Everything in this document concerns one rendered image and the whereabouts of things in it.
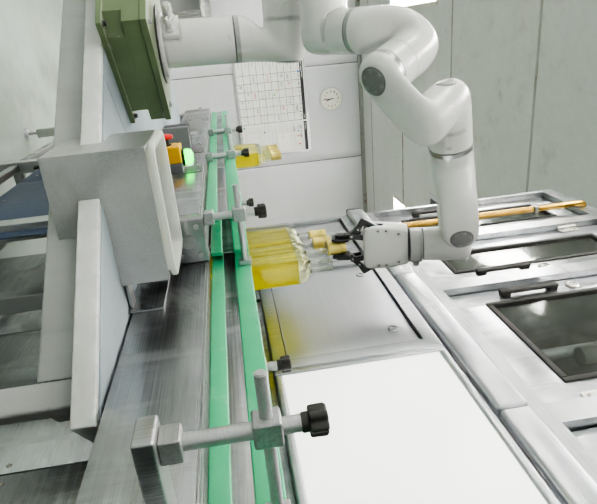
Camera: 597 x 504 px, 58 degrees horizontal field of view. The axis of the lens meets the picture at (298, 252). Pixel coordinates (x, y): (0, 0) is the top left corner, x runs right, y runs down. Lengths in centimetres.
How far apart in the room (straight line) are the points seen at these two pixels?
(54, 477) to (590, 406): 89
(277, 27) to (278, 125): 592
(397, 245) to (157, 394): 67
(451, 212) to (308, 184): 628
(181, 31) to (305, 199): 627
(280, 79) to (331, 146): 109
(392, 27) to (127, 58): 50
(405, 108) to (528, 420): 55
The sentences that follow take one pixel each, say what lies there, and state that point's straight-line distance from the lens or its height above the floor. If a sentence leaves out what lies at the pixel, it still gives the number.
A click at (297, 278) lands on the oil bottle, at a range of 115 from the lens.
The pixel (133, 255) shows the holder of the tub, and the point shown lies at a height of 78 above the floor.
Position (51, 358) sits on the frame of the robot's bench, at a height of 67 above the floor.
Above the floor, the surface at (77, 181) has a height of 72.
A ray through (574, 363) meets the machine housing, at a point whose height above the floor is 157.
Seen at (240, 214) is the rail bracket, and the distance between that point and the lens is 106.
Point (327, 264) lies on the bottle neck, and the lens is 117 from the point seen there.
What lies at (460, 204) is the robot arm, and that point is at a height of 138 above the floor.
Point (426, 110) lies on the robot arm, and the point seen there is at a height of 129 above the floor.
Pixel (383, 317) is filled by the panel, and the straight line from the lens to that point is 121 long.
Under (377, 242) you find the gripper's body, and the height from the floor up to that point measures 125.
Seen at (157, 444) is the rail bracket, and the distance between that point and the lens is 50.
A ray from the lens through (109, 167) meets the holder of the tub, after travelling 86.
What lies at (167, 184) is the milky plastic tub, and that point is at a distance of 102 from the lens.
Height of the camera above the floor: 96
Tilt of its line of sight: 6 degrees up
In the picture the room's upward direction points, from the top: 82 degrees clockwise
